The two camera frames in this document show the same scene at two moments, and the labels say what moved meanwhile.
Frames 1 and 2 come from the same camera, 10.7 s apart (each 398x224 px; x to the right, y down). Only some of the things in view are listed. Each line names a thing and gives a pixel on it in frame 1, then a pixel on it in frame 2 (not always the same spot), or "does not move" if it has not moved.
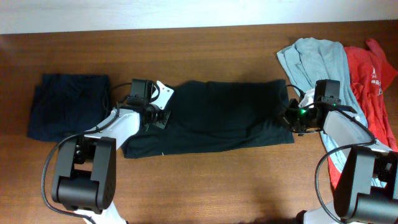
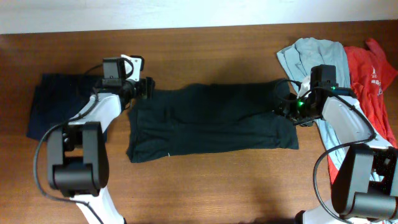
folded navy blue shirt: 65,106 does not move
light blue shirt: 313,60 does not move
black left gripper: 162,121 to 146,85
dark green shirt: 206,114 does not move
